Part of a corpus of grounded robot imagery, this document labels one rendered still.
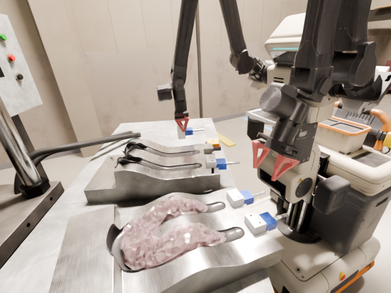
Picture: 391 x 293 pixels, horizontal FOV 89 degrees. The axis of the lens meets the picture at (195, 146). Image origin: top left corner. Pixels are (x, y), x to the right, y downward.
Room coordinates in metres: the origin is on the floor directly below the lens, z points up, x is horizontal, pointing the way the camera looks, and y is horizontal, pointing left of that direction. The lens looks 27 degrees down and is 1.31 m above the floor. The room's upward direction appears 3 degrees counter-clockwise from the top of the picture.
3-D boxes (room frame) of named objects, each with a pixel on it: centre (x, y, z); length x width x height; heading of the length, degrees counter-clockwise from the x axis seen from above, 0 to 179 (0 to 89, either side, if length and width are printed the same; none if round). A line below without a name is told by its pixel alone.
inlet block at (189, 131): (0.92, 0.02, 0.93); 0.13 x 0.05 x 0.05; 92
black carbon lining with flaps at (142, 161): (0.71, 0.15, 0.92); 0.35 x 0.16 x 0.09; 91
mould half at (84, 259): (0.36, 0.08, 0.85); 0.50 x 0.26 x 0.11; 108
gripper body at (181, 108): (0.92, 0.06, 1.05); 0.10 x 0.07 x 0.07; 2
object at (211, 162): (0.66, -0.10, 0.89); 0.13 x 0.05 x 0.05; 91
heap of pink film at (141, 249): (0.37, 0.08, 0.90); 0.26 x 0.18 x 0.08; 108
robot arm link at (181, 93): (0.92, 0.07, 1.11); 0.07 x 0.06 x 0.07; 101
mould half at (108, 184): (0.72, 0.17, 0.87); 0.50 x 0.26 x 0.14; 91
